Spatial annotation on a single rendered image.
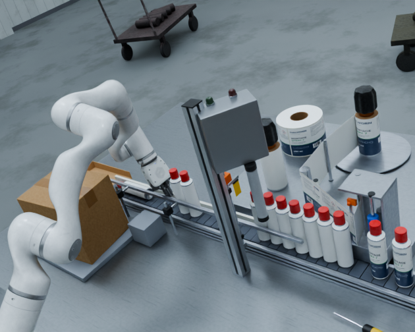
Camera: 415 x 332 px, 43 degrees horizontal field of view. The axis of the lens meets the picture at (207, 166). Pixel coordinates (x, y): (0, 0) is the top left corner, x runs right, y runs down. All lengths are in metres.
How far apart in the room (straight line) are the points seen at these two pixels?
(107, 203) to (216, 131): 0.77
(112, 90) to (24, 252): 0.58
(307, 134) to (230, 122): 0.80
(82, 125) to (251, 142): 0.52
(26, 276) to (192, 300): 0.55
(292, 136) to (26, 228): 1.14
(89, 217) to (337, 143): 1.00
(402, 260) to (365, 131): 0.70
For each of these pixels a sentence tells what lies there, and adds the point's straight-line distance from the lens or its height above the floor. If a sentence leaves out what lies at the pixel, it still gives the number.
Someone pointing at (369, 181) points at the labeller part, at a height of 1.14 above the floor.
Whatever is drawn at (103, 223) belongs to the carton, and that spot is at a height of 0.96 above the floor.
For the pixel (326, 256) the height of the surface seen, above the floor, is 0.91.
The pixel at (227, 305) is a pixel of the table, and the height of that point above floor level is 0.83.
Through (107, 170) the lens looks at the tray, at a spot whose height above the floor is 0.84.
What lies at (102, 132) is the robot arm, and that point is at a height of 1.46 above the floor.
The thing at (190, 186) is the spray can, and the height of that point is 1.03.
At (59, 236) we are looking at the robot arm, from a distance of 1.65.
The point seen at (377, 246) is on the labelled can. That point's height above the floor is 1.02.
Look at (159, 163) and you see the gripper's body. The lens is 2.11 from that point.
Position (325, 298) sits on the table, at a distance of 1.72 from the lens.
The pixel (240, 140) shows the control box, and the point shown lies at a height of 1.37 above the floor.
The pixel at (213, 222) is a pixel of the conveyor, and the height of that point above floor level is 0.88.
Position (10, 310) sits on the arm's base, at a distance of 1.73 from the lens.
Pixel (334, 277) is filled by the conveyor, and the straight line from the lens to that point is 1.74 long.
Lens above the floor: 2.10
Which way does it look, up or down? 31 degrees down
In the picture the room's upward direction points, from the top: 17 degrees counter-clockwise
